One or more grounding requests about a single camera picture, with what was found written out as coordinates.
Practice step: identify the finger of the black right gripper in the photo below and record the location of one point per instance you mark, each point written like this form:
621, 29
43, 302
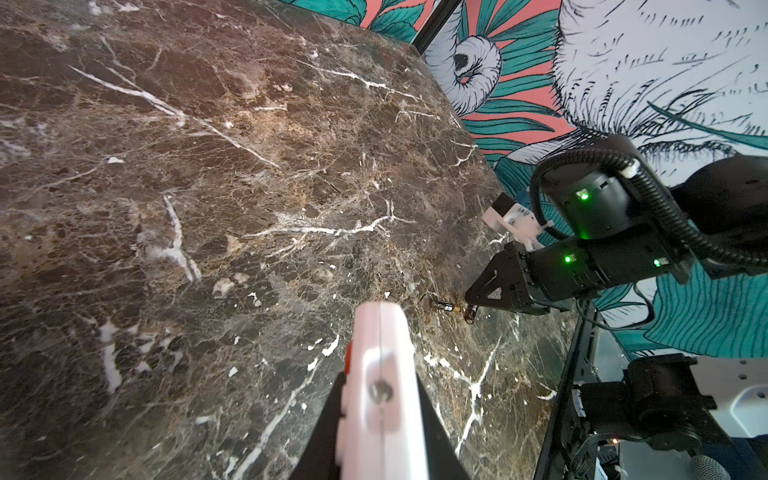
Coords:
502, 285

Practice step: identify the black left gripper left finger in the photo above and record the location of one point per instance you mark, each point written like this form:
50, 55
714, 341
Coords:
318, 461

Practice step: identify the black right frame post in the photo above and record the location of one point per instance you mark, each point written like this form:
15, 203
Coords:
434, 23

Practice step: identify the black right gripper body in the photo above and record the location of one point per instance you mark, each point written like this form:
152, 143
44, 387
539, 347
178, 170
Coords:
550, 277

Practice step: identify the white remote control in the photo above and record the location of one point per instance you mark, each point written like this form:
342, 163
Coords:
380, 433

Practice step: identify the gold AA battery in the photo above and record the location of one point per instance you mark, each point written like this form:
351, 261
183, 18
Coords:
456, 308

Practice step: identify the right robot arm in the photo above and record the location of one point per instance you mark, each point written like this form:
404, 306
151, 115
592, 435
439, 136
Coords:
666, 377

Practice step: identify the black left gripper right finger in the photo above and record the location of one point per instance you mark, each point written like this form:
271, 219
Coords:
442, 461

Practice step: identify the black front mounting rail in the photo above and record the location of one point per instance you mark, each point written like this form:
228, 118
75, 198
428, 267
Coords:
566, 430

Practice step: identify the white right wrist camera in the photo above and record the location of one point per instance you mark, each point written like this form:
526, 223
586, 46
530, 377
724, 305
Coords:
506, 215

